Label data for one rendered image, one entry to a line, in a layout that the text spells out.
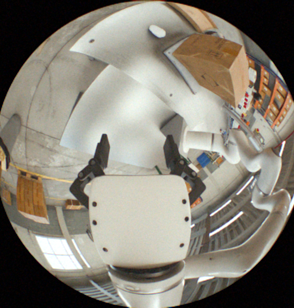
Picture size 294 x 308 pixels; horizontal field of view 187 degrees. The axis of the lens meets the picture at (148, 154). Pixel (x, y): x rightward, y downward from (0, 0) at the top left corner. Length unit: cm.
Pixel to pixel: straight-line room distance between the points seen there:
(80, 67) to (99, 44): 85
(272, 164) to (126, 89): 61
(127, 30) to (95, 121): 45
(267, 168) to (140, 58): 60
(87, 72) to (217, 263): 142
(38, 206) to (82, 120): 211
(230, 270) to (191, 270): 8
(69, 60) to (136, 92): 101
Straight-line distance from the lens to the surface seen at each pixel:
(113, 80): 43
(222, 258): 21
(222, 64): 36
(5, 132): 151
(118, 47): 44
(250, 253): 19
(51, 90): 137
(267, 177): 40
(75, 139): 55
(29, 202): 244
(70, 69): 128
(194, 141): 66
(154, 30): 48
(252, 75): 146
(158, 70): 50
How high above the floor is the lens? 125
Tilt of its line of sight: 30 degrees down
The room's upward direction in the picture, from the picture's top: 148 degrees clockwise
